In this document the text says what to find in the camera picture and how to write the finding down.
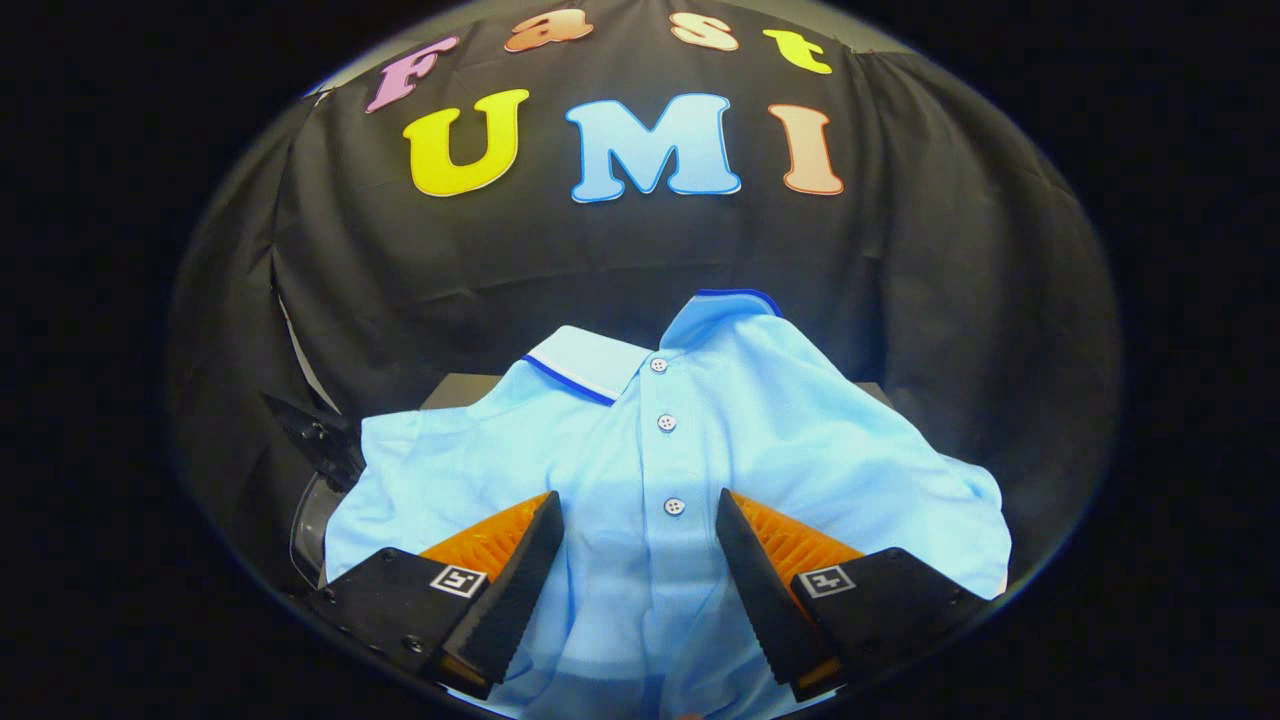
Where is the dark washing machine lid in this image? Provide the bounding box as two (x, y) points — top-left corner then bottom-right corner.
(262, 392), (367, 493)

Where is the grey cabinet with dark top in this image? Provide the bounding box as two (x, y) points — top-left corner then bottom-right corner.
(420, 372), (893, 411)

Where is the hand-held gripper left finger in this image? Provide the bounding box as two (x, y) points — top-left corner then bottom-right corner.
(299, 490), (567, 702)

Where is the black backdrop cloth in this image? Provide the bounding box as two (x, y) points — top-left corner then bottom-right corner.
(165, 0), (1121, 601)

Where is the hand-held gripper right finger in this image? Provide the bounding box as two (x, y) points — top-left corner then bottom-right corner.
(713, 488), (992, 704)

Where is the light blue polo shirt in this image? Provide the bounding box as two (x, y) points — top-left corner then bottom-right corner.
(322, 288), (1013, 720)

